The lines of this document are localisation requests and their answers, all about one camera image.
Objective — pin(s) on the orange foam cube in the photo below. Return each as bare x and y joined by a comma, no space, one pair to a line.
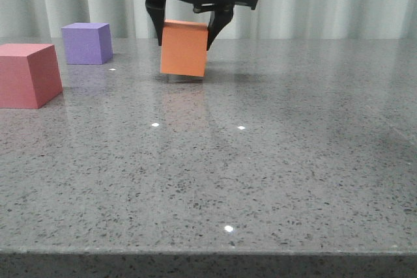
184,48

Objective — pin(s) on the red foam cube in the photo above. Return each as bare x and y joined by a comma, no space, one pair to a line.
30,75

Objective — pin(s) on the purple foam cube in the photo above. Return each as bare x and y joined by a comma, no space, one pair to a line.
87,43

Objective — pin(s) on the pale green curtain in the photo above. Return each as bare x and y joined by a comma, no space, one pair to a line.
277,19

